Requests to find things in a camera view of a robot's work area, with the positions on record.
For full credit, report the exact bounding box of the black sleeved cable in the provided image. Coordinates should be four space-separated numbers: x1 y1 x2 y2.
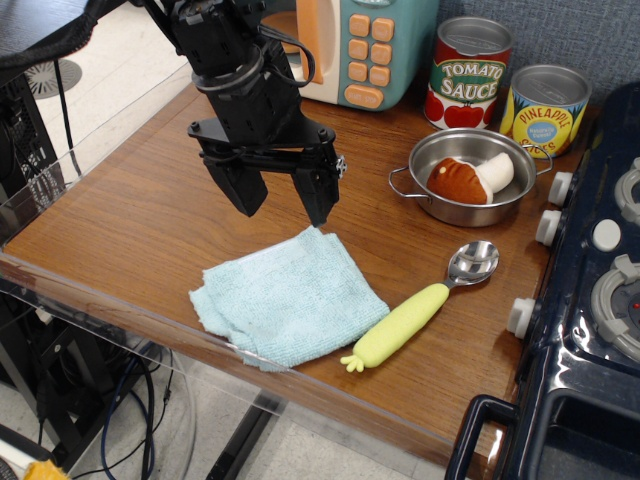
0 0 131 71

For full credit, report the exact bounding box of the small steel pot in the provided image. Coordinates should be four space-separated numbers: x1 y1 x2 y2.
388 128 554 227

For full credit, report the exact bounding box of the teal toy microwave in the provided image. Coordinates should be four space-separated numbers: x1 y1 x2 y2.
262 0 439 111

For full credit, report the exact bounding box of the blue floor cable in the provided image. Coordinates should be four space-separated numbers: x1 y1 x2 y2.
99 344 156 480

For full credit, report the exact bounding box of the plush brown mushroom toy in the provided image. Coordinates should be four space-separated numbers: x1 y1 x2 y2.
426 153 515 205

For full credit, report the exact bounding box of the spoon with yellow-green handle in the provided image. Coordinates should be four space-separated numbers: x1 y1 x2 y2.
340 240 500 373

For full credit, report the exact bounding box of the tomato sauce can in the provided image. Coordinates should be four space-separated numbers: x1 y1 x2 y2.
424 16 514 129

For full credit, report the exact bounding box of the black table leg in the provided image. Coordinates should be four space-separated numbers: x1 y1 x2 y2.
205 406 272 480

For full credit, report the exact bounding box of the black desk at left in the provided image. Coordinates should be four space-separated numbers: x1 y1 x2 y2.
1 1 87 86

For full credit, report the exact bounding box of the dark blue toy stove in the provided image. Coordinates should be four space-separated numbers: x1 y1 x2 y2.
446 83 639 479

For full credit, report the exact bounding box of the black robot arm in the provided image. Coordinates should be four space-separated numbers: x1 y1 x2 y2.
145 1 346 227

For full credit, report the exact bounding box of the light blue folded cloth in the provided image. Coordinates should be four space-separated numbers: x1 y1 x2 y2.
189 227 390 372

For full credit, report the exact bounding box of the pineapple slices can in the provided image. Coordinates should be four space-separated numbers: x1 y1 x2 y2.
499 64 591 159

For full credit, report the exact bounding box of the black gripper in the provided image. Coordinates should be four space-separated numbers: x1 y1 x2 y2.
188 74 346 227

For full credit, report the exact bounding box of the round floor vent cover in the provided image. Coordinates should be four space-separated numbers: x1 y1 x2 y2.
25 59 83 100

